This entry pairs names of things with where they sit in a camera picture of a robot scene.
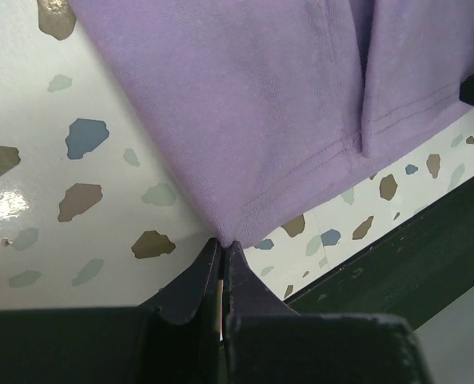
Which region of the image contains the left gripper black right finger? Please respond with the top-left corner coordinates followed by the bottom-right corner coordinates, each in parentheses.
top-left (222, 242), bottom-right (432, 383)

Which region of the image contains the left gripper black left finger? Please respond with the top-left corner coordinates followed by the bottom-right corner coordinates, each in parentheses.
top-left (0, 239), bottom-right (222, 383)

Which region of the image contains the purple t shirt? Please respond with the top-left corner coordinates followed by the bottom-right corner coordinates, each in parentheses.
top-left (70, 0), bottom-right (474, 246)

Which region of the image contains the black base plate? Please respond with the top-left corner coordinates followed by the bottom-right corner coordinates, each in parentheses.
top-left (286, 176), bottom-right (474, 329)

